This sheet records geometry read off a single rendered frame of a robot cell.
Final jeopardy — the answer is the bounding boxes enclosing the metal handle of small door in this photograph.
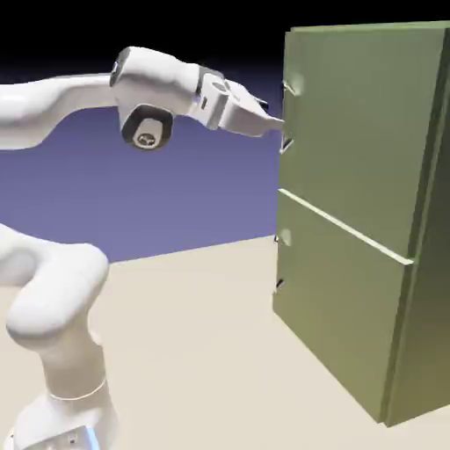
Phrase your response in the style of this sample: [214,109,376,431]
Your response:
[272,234,287,295]

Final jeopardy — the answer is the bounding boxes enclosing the large green cabinet door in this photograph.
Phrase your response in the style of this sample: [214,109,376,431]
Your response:
[278,26,447,259]

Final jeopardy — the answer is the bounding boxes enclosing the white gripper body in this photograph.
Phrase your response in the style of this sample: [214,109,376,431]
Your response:
[217,79,272,138]

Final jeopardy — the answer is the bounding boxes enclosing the green cabinet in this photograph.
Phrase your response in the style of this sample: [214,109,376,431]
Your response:
[272,19,450,428]

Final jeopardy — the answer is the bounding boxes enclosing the metal handle of large door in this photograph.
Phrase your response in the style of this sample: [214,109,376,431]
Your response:
[279,79,300,156]

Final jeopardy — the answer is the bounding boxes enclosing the small green cabinet door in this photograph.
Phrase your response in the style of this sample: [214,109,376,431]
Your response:
[272,189,414,423]

